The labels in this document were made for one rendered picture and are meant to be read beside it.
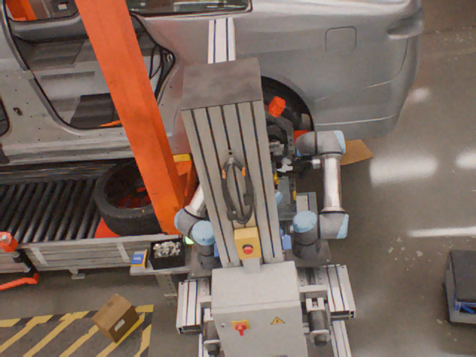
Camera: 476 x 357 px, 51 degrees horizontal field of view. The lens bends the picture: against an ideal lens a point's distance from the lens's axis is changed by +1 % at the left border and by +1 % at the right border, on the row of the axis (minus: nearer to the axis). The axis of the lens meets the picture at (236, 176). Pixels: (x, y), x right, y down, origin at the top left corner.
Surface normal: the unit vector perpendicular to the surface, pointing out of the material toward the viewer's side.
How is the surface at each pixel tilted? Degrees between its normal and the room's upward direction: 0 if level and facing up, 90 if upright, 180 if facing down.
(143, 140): 90
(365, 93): 90
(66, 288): 0
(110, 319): 0
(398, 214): 0
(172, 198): 90
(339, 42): 90
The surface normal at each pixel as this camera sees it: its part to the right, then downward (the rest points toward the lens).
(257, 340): 0.02, 0.69
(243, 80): -0.14, -0.72
